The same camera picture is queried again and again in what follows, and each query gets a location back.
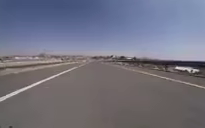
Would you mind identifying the grey guardrail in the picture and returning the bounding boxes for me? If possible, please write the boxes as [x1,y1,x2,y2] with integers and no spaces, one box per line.
[104,58,205,73]
[0,59,86,71]

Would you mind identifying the grey asphalt road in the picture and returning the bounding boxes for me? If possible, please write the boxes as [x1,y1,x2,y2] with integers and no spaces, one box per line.
[0,60,205,128]

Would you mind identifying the distant buildings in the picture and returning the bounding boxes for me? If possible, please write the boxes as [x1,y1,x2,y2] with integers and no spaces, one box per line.
[91,54,138,61]

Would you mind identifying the white car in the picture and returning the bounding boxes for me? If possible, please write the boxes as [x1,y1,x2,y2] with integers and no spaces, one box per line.
[174,65,201,75]

